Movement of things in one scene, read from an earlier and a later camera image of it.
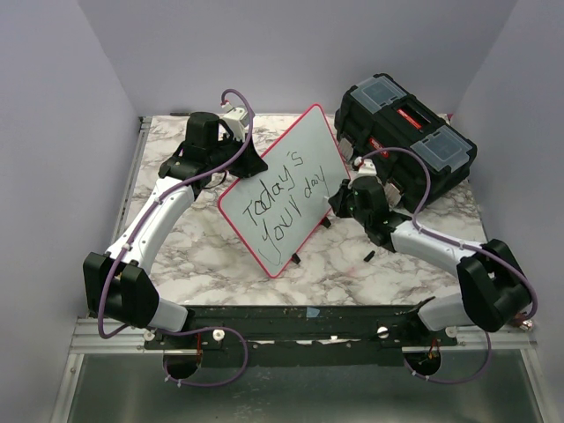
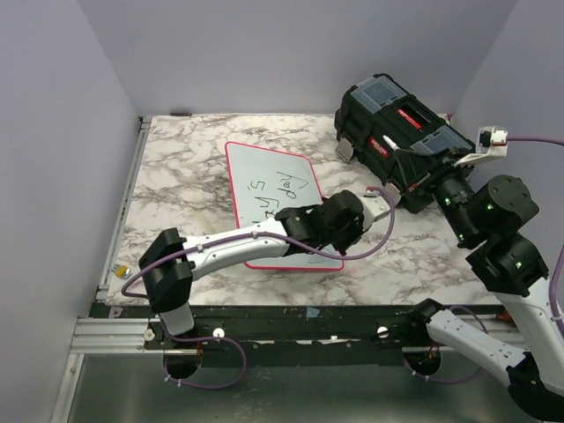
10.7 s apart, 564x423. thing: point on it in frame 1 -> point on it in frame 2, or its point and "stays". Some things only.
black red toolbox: [377, 115] stays
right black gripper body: [345, 204] -> [443, 180]
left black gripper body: [241, 167] -> [343, 241]
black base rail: [301, 337] stays
